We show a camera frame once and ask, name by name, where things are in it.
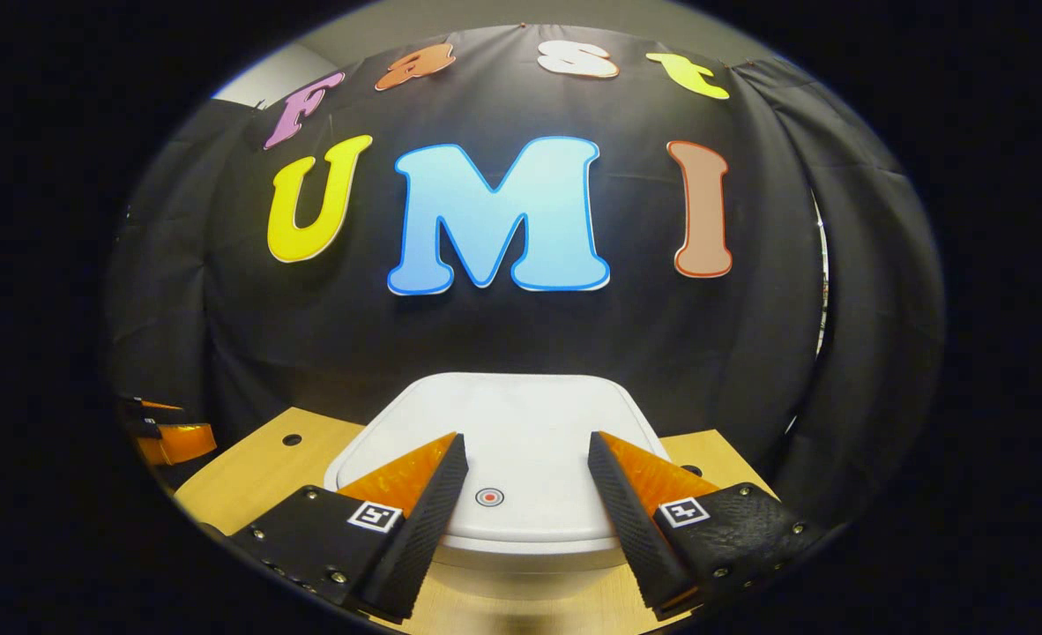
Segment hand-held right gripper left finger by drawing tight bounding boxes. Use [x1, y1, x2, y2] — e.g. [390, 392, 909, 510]
[228, 430, 471, 624]

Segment wooden desktop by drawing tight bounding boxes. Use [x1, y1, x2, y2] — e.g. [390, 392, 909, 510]
[173, 407, 778, 635]

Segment black backdrop cloth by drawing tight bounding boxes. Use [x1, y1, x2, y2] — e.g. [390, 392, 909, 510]
[105, 25, 947, 530]

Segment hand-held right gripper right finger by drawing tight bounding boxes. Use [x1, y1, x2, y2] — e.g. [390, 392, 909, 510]
[586, 430, 828, 621]

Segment white desktop garbage bin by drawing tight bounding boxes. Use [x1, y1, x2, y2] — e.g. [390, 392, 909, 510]
[324, 371, 670, 602]

